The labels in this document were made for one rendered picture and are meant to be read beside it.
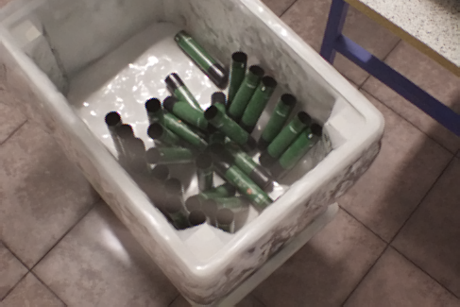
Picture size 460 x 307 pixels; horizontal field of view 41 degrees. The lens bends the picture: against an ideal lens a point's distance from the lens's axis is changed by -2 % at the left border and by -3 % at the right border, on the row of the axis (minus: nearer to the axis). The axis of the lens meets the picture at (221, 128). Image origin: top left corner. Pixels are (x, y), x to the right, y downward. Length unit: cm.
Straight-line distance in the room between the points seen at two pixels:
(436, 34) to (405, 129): 79
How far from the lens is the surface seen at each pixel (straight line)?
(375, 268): 169
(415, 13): 111
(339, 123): 106
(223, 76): 131
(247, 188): 120
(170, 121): 126
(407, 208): 176
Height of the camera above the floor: 161
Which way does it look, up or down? 65 degrees down
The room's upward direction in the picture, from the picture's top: 1 degrees counter-clockwise
